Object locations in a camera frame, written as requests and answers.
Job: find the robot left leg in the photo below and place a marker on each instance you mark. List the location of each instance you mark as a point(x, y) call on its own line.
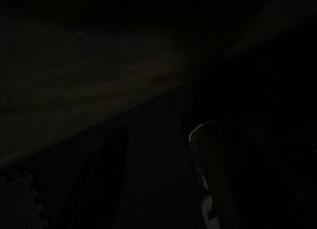
point(213, 164)

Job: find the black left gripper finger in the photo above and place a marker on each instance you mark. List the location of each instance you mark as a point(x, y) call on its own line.
point(106, 179)

